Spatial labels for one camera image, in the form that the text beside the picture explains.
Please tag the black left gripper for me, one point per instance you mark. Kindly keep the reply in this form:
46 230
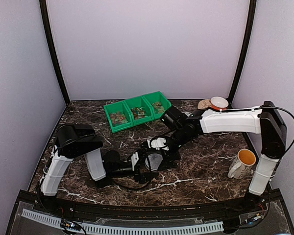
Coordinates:
141 180

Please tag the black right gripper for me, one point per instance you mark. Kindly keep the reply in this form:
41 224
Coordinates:
166 155

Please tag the green bin with popsicle candies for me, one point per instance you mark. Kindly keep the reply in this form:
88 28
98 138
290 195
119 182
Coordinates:
158 103

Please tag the clear round plastic lid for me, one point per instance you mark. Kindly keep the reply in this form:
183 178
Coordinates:
153 161

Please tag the green bin with lollipops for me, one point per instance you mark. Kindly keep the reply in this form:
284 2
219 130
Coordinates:
140 110

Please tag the green bin with star candies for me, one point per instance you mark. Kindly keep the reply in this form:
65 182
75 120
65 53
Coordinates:
118 116

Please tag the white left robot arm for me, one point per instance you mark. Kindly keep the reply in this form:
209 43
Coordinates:
75 140

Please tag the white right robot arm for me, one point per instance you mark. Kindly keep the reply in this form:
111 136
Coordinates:
264 120

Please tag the orange and white bowl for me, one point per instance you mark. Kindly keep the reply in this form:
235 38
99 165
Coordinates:
218 102

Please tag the white mug orange inside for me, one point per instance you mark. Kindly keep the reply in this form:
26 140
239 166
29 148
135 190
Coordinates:
241 164

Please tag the grey slotted cable duct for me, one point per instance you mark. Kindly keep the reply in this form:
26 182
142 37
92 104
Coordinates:
95 229

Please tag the right black frame post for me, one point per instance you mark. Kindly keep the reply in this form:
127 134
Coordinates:
244 50

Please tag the black frame post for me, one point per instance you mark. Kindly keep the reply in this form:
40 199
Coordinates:
52 51
244 50

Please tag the left black frame post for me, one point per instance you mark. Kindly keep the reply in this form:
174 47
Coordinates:
52 51

